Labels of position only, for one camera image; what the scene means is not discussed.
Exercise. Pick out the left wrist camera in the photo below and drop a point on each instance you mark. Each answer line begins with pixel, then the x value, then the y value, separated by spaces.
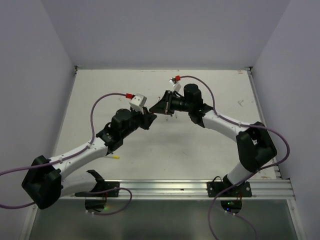
pixel 137 103

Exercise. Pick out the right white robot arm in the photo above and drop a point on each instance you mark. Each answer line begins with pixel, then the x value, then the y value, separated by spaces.
pixel 254 144

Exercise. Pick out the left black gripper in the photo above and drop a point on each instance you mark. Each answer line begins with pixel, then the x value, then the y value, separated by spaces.
pixel 147 118

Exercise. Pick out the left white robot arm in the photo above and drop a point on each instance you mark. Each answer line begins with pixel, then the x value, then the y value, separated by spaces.
pixel 44 181

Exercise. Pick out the aluminium mounting rail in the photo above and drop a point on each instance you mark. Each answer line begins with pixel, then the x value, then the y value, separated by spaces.
pixel 267 189

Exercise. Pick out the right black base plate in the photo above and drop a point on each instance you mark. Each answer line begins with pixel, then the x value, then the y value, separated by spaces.
pixel 228 188

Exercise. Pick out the yellow capped white pen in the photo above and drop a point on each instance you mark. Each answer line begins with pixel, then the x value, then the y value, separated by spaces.
pixel 112 157

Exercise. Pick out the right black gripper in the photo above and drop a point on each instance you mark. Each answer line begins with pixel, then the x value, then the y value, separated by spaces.
pixel 166 104

